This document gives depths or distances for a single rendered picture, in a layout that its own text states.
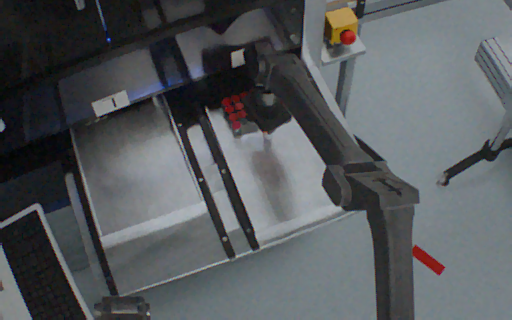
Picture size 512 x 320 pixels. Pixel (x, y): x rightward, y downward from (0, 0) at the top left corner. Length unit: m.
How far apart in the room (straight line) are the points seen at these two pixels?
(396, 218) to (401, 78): 1.86
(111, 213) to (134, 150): 0.17
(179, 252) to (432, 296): 1.20
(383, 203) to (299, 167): 0.62
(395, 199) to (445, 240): 1.55
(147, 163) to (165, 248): 0.22
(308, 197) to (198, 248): 0.28
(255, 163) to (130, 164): 0.30
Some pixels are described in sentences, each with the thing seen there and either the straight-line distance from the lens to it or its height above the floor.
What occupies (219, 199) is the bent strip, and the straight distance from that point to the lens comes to 1.50.
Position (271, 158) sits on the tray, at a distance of 1.54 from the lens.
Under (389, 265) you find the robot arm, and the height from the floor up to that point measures 1.37.
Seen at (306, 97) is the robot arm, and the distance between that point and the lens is 1.17.
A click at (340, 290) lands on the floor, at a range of 2.35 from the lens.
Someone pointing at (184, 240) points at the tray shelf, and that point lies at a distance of 1.47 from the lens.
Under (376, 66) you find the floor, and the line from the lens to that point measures 2.79.
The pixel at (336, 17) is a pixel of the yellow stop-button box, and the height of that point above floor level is 1.03.
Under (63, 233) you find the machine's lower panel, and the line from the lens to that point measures 2.04.
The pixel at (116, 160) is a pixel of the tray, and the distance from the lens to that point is 1.58.
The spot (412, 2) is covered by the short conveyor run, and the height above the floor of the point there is 0.88.
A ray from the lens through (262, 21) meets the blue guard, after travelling 1.44.
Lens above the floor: 2.26
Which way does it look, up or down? 63 degrees down
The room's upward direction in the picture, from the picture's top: 2 degrees counter-clockwise
